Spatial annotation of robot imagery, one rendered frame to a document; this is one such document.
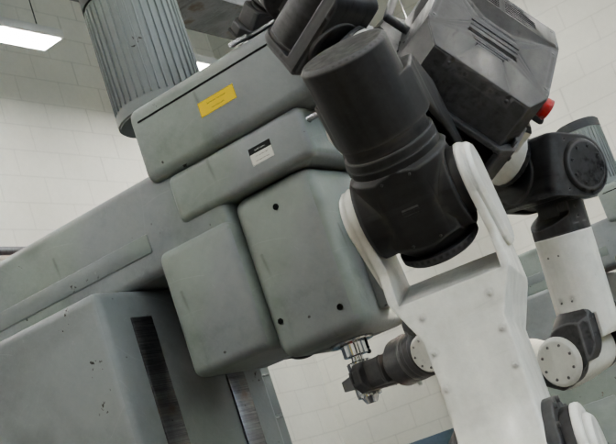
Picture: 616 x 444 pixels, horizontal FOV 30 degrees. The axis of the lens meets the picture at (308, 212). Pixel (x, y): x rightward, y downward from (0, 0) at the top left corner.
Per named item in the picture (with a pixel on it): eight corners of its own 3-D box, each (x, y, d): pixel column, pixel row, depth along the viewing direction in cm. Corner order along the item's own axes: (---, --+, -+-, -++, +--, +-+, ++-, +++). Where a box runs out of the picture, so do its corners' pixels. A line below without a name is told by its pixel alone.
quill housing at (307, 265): (416, 320, 220) (361, 168, 227) (362, 327, 202) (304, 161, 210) (337, 353, 229) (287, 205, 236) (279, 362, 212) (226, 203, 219)
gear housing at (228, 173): (379, 160, 227) (363, 116, 229) (313, 153, 206) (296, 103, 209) (252, 227, 243) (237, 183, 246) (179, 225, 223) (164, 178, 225)
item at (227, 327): (337, 338, 232) (297, 219, 237) (269, 348, 211) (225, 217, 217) (266, 369, 241) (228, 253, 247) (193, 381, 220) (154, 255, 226)
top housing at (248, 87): (404, 94, 225) (377, 21, 229) (335, 79, 203) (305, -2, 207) (225, 191, 248) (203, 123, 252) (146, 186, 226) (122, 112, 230)
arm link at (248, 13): (245, 48, 221) (267, -7, 215) (218, 22, 226) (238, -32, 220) (294, 49, 229) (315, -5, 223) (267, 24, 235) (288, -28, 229)
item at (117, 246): (300, 237, 236) (269, 149, 240) (235, 237, 217) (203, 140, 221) (41, 364, 275) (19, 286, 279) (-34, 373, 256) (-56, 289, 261)
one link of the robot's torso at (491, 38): (615, 124, 146) (590, 49, 179) (394, -26, 143) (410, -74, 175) (478, 291, 158) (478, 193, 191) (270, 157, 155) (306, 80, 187)
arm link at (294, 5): (285, -59, 174) (324, -8, 165) (329, -44, 179) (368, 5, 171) (248, 4, 179) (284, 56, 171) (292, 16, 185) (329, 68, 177)
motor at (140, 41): (229, 103, 244) (185, -29, 252) (169, 92, 228) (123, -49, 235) (162, 142, 254) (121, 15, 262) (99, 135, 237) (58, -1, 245)
